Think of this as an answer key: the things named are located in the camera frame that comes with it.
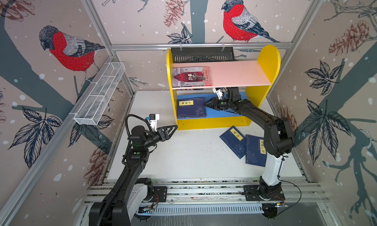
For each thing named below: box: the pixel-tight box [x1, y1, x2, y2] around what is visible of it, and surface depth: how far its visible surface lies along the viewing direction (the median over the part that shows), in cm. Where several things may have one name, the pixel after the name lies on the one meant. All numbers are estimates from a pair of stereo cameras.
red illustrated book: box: [171, 66, 214, 87], surface depth 73 cm
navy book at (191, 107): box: [176, 97, 207, 119], surface depth 92 cm
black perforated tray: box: [171, 46, 236, 64], surface depth 97 cm
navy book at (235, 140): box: [219, 125, 246, 160], surface depth 95 cm
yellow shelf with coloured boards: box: [166, 45, 281, 131], surface depth 81 cm
